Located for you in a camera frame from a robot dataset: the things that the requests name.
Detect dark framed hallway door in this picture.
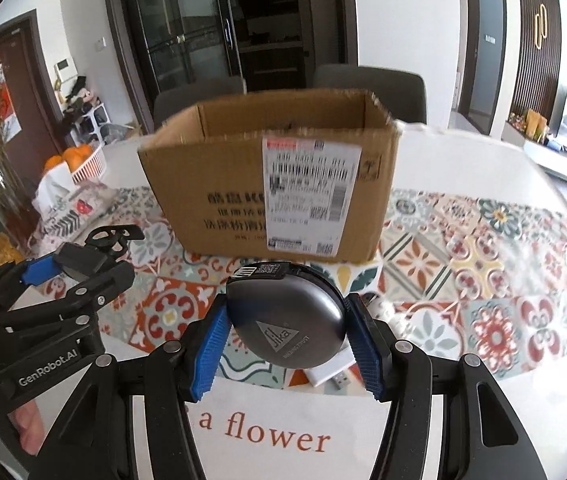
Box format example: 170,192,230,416
465,0,510,122

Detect dark grey dining chair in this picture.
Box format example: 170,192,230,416
313,63,427,124
153,75,247,134

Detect patterned tile table runner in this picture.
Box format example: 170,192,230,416
28,184,567,402

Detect brown cardboard box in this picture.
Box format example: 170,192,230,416
137,88,405,265

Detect gold loop wall lamp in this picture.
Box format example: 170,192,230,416
533,4,550,51

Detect white shoe rack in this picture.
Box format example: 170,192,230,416
84,102,117,143

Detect dark glass sliding door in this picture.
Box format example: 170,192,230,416
102,0,360,127

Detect yellow woven basket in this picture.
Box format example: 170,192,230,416
0,244,25,282

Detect white slatted fruit basket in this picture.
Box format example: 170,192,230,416
65,140,107,184

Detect white charger adapter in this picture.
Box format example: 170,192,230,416
302,344,365,392

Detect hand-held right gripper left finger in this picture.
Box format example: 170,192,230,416
28,304,233,480

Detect floral cloth tissue pouch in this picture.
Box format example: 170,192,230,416
30,161,120,242

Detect brown entrance door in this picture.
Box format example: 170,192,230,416
0,14,65,171

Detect clear glass vase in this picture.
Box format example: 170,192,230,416
0,160,34,253

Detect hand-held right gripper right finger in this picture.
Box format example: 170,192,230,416
345,295,547,480

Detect person's left hand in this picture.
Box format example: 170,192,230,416
0,399,48,457

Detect dark slatted wall panel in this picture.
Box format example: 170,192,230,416
505,0,563,133

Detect white television cabinet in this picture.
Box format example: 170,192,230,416
502,122,567,187

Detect grey round case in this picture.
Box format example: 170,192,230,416
226,261,349,369

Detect orange gift bags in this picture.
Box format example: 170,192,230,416
523,109,549,143

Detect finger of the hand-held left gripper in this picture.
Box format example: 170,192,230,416
0,264,135,333
0,254,65,322

